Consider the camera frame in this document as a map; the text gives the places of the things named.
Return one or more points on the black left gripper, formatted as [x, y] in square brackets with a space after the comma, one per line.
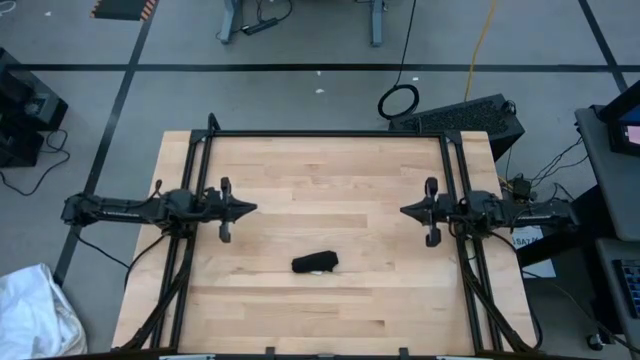
[225, 207]

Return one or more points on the black keyboard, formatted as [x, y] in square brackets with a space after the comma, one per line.
[631, 287]

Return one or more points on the grey side table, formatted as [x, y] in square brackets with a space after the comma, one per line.
[615, 190]

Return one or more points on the white cloth pile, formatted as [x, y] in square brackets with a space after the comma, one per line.
[35, 315]

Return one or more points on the black desk base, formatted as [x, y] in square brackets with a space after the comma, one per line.
[585, 235]

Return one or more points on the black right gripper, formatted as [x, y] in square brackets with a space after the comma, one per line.
[434, 212]

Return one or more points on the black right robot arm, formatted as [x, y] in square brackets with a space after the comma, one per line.
[520, 210]

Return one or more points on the white paper sheet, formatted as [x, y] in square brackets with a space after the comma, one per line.
[532, 245]

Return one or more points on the black power adapter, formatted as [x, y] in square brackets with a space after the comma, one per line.
[521, 188]

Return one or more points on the grey desk leg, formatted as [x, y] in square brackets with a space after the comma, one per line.
[229, 22]
[376, 25]

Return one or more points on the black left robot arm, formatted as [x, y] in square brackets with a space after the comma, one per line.
[135, 207]

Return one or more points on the black cloth napkin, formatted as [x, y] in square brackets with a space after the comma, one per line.
[315, 261]

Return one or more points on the black monitor with blue screen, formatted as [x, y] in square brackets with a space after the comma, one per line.
[625, 130]

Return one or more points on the black equipment case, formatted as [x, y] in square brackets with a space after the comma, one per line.
[20, 100]

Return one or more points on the black perforated computer tower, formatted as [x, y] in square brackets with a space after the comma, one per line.
[460, 117]

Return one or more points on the black hazard striped mat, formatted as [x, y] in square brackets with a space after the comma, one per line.
[122, 9]

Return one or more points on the black caster wheel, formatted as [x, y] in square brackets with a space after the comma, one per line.
[595, 342]

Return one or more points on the silver edge bracket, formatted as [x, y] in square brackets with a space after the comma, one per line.
[465, 358]
[187, 357]

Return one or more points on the grey desk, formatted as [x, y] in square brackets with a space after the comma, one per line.
[607, 300]

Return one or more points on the black aluminium table frame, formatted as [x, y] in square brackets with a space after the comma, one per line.
[325, 133]

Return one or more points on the black power strip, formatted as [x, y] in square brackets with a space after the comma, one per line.
[260, 26]

